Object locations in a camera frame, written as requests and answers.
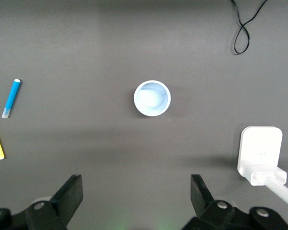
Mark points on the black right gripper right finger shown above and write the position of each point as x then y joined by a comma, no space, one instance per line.
203,203

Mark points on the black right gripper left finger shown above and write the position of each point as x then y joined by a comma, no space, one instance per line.
62,203

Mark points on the translucent blue plastic cup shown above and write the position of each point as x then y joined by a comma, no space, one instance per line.
152,98

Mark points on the blue marker pen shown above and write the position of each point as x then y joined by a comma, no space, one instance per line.
12,95

